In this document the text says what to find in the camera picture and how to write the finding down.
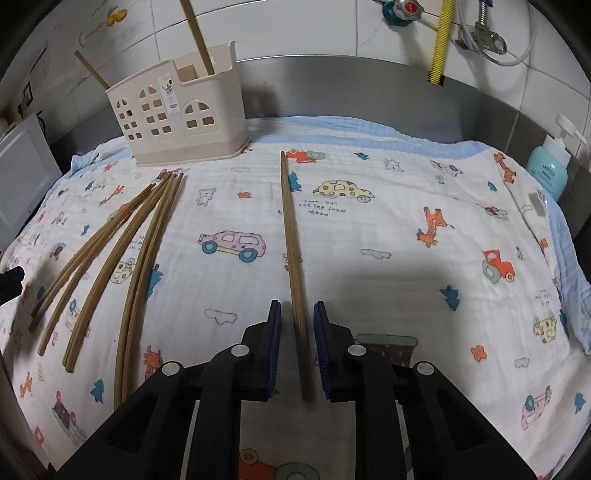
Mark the white appliance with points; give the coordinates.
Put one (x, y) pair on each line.
(23, 175)

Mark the teal pump soap bottle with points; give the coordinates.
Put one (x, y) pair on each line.
(549, 170)

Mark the cream house-shaped utensil holder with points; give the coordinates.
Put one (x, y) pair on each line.
(184, 138)

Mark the red and blue valve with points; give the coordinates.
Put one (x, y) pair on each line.
(408, 7)

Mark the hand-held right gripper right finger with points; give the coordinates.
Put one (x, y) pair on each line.
(321, 350)

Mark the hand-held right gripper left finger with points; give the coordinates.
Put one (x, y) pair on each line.
(274, 350)

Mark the brown wooden chopstick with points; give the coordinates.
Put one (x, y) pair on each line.
(62, 302)
(292, 258)
(94, 297)
(135, 318)
(128, 314)
(196, 34)
(73, 266)
(92, 70)

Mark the printed cartoon blanket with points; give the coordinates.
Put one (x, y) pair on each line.
(392, 230)

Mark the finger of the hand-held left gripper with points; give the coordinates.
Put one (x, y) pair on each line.
(10, 281)

